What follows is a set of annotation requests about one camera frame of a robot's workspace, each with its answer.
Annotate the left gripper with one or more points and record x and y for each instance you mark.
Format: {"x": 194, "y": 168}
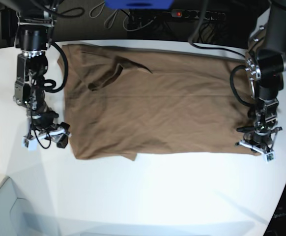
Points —
{"x": 258, "y": 140}

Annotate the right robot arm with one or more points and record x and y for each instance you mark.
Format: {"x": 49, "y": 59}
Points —
{"x": 36, "y": 21}

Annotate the blue box at top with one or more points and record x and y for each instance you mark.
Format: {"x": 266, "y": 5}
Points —
{"x": 138, "y": 4}

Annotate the black power strip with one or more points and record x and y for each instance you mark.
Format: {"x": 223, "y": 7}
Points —
{"x": 195, "y": 15}

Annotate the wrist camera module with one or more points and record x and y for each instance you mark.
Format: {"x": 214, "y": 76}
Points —
{"x": 269, "y": 156}
{"x": 30, "y": 144}

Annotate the white bin at corner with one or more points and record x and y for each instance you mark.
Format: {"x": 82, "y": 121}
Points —
{"x": 18, "y": 216}

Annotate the brown t-shirt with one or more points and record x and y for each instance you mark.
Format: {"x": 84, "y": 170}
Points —
{"x": 125, "y": 102}

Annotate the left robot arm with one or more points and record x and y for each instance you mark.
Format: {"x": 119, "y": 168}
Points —
{"x": 265, "y": 62}

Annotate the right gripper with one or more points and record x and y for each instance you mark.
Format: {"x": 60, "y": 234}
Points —
{"x": 42, "y": 127}

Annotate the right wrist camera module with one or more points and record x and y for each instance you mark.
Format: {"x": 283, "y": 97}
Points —
{"x": 30, "y": 144}

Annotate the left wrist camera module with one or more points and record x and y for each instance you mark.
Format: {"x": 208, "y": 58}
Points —
{"x": 269, "y": 156}

